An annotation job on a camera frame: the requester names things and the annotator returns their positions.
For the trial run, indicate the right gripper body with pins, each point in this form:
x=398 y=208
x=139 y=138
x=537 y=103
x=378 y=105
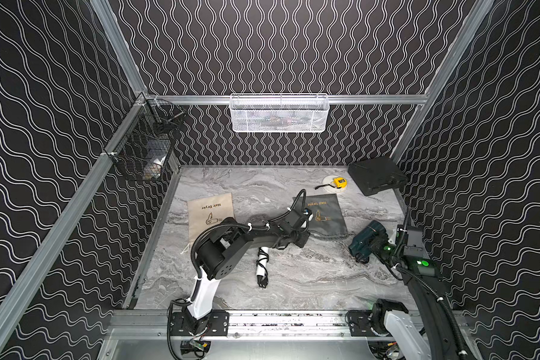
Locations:
x=385 y=250

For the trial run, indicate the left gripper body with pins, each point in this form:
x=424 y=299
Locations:
x=300 y=231

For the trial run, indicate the dark green hair dryer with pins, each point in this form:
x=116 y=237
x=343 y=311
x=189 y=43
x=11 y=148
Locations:
x=360 y=247

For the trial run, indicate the dark grey hair dryer bag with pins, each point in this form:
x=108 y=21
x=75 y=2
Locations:
x=328 y=221

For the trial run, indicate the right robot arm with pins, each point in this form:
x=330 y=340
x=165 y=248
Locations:
x=442 y=338

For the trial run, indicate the white round coaster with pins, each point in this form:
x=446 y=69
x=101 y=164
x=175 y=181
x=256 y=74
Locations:
x=329 y=187

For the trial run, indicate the yellow tape measure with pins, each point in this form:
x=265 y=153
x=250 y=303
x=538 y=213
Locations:
x=339 y=182

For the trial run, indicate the black hard case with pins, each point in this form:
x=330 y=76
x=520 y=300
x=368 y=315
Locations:
x=375 y=175

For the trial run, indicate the item in black basket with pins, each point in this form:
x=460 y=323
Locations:
x=153 y=166

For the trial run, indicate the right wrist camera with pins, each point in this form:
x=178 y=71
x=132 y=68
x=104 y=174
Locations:
x=410 y=242

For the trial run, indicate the white mesh wall basket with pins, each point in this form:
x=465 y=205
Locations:
x=279 y=113

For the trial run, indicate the black wire wall basket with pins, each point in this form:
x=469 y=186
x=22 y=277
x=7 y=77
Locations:
x=154 y=131

